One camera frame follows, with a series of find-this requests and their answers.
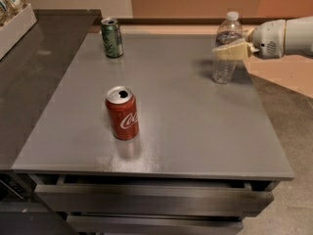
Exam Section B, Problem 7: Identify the white box of snacks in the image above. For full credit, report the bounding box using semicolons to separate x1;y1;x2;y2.
0;0;37;60

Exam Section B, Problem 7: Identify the lower steel drawer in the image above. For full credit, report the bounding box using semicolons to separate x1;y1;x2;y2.
67;215;244;235

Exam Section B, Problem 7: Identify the red Coca-Cola can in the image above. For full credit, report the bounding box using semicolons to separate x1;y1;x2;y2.
106;86;139;140

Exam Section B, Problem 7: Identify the grey-white gripper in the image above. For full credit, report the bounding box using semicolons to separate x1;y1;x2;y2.
212;20;287;61

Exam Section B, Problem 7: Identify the upper steel drawer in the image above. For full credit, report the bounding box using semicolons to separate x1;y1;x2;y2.
31;174;273;217

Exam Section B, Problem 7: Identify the grey-white robot arm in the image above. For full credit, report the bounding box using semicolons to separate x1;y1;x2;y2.
213;17;313;61

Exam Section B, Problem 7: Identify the clear plastic water bottle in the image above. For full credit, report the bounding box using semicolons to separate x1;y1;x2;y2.
212;11;243;84

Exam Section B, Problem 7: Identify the steel drawer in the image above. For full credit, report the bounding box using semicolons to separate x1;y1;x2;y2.
31;174;273;217
67;215;244;235

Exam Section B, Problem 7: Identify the green soda can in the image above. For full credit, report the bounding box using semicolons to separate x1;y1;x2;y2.
101;18;123;58

